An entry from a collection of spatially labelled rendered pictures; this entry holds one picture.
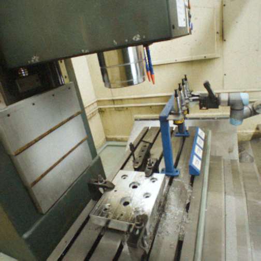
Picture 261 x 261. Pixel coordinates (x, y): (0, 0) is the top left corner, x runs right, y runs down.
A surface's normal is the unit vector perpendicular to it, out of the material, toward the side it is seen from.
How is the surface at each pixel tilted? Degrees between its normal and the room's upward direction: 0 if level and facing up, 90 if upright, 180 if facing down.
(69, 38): 90
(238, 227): 7
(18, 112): 91
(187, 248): 0
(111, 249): 0
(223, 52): 90
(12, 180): 90
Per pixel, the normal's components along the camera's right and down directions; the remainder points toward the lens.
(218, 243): -0.22, -0.83
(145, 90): -0.37, 0.44
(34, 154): 0.91, 0.00
